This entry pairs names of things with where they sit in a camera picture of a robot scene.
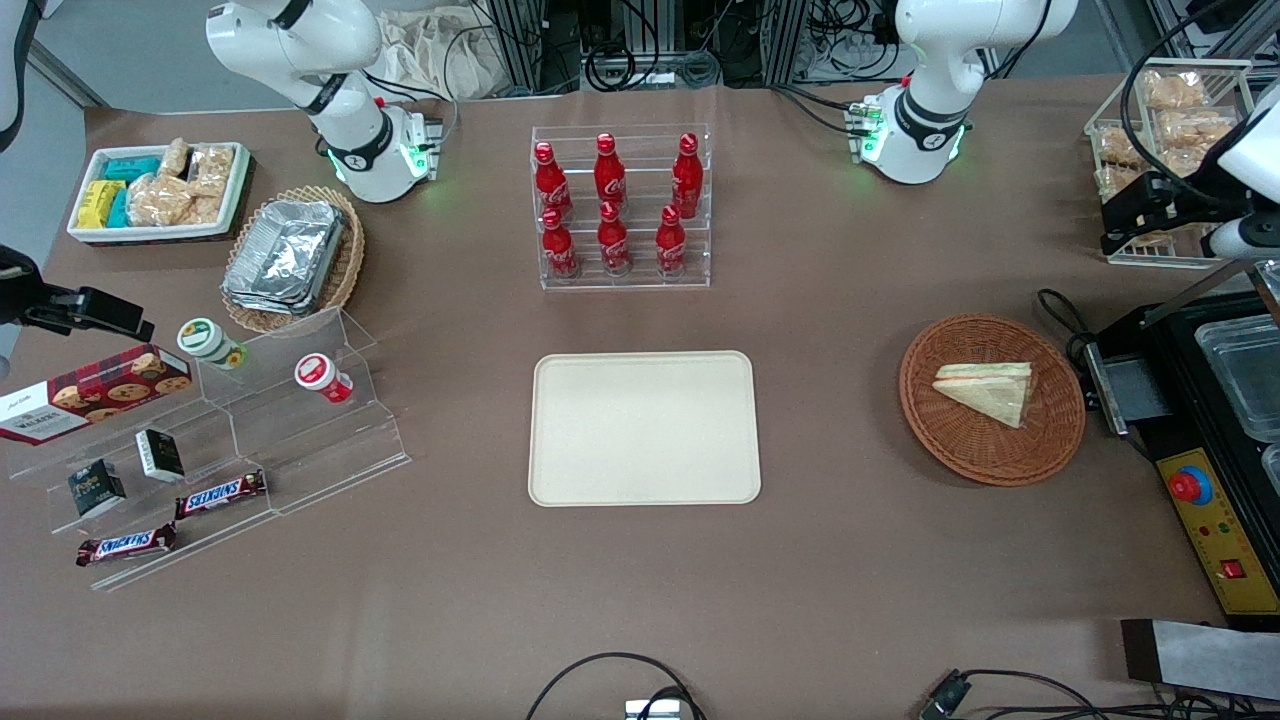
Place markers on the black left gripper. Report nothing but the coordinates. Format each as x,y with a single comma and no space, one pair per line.
1193,201

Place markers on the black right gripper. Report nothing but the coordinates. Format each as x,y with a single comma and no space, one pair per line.
18,293

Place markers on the triangle sandwich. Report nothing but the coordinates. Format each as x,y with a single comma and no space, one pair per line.
990,392

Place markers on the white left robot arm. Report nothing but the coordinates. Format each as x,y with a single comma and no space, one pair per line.
930,60

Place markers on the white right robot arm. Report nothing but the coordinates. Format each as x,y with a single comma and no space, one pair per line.
300,50

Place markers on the oval tan wicker basket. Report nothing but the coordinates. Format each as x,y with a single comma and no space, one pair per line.
345,270

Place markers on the round brown wicker basket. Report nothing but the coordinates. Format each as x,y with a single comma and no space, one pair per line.
960,440

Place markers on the beige plastic tray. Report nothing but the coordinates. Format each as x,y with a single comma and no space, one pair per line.
640,430

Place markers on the bagged fried snack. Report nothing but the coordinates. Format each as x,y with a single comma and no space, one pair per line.
1175,90
1118,147
1112,182
1195,128

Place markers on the red tartan cookie box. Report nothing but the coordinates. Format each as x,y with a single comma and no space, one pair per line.
95,395

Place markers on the green lid yogurt cup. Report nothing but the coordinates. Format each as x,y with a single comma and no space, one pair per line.
208,342

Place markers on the teal snack packet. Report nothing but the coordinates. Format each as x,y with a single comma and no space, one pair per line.
119,208
132,168

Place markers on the yellow snack packet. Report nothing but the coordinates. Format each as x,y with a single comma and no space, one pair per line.
98,203

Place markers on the clear bagged rice cracker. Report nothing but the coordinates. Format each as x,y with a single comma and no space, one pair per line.
212,170
175,158
160,200
207,209

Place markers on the small black carton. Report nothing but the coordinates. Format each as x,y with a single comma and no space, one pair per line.
160,455
97,488

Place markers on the white rectangular snack bin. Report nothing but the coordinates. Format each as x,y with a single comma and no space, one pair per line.
240,185

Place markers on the stacked aluminium foil trays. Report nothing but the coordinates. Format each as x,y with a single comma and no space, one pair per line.
285,255

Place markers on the clear plastic container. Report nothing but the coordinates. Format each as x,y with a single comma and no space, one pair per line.
1245,375

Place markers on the brown snickers bar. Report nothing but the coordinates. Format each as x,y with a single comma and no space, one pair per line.
125,545
220,494

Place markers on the red lid yogurt cup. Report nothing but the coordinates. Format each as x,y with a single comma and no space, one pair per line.
320,376

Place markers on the clear acrylic stepped display shelf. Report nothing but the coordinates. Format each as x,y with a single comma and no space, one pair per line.
300,450

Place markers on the black sealing machine yellow panel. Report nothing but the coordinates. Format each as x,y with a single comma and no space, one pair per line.
1200,540

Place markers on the beige cloth bag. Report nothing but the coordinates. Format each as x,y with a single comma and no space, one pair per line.
430,50

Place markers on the red cola bottle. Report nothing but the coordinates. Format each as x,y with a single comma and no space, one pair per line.
687,178
551,185
559,248
670,244
613,242
609,175

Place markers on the grey metal plate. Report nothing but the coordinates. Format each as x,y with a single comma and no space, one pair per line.
1200,655

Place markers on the clear acrylic bottle rack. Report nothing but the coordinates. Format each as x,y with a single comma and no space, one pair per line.
640,275

